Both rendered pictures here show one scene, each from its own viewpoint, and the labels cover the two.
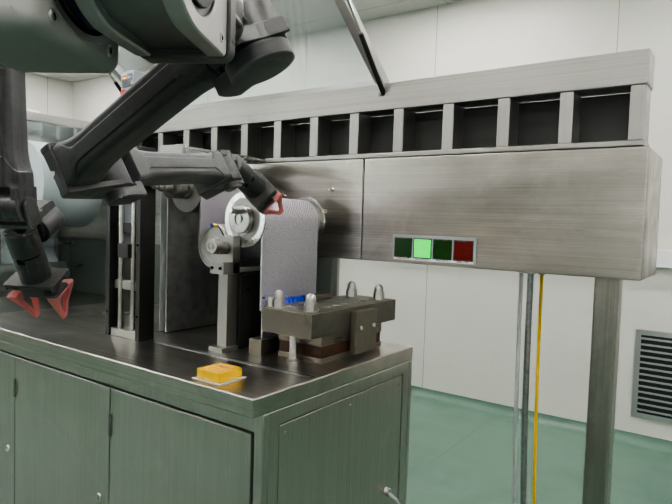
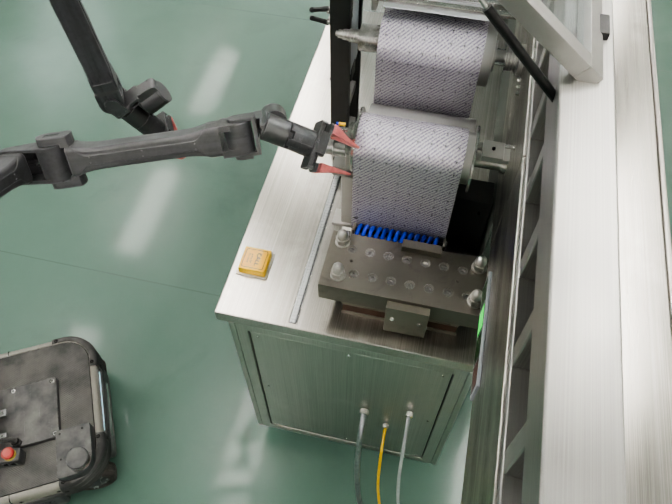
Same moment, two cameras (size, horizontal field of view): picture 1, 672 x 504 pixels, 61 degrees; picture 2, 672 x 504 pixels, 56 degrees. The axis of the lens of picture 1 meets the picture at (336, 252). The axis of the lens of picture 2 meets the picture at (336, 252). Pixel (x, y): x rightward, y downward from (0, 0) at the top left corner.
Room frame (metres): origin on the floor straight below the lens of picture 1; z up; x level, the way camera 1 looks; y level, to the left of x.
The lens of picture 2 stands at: (1.09, -0.67, 2.28)
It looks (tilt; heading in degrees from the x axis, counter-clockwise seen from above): 55 degrees down; 68
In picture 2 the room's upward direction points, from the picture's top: straight up
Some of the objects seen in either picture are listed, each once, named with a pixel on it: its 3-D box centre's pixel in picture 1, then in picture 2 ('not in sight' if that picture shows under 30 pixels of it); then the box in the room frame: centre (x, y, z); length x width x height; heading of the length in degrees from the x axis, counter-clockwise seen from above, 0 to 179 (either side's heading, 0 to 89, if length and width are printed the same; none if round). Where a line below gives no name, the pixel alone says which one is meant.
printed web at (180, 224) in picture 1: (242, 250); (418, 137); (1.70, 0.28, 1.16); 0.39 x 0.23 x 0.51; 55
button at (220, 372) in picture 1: (219, 372); (255, 261); (1.24, 0.25, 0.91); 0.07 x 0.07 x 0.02; 55
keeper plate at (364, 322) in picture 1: (364, 330); (405, 320); (1.51, -0.08, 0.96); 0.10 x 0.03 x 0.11; 145
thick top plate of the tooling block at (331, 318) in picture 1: (333, 313); (407, 278); (1.55, 0.00, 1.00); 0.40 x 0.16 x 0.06; 145
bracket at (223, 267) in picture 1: (223, 293); (344, 183); (1.51, 0.29, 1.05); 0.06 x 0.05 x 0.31; 145
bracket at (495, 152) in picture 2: not in sight; (496, 151); (1.77, 0.07, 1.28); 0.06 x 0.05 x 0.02; 145
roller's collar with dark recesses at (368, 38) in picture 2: (177, 187); (373, 38); (1.65, 0.46, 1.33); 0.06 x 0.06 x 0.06; 55
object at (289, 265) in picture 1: (290, 273); (400, 210); (1.59, 0.13, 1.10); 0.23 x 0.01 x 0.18; 145
